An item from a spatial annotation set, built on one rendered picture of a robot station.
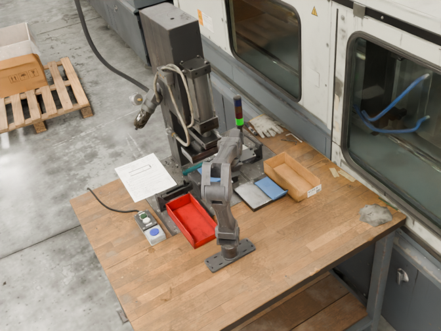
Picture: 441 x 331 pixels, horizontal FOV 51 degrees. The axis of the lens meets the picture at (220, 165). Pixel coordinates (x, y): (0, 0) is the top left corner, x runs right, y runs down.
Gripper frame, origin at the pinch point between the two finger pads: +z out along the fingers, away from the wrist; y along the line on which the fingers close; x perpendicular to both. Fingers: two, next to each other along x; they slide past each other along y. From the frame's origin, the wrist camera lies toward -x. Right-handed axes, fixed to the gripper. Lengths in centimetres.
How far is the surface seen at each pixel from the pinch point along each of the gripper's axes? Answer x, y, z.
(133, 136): -26, 134, 192
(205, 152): 3.0, 11.6, -2.4
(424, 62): -50, -14, -69
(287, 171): -34.2, -5.2, 10.9
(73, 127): 14, 179, 220
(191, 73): 6.1, 29.6, -34.0
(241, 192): -8.4, -6.3, 11.1
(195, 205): 11.8, -2.9, 14.7
